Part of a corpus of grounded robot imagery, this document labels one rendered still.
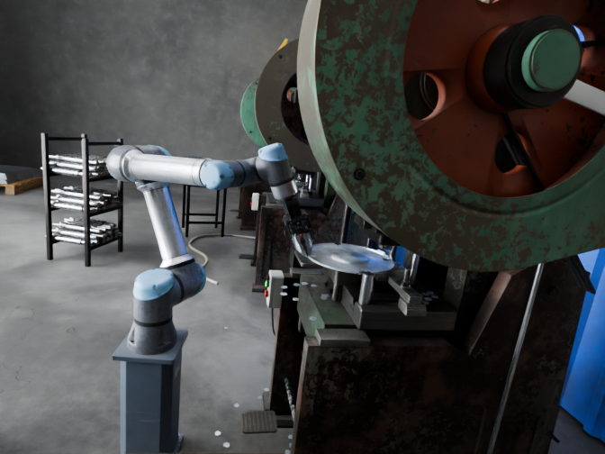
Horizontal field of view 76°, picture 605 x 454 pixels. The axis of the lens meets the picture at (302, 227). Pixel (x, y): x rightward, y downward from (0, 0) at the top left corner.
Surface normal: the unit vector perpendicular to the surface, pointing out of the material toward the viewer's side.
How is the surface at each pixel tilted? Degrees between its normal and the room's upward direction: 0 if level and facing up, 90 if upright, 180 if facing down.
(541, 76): 90
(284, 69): 90
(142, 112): 90
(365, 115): 90
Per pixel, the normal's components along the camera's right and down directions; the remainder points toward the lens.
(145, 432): 0.04, 0.24
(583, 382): -0.98, -0.06
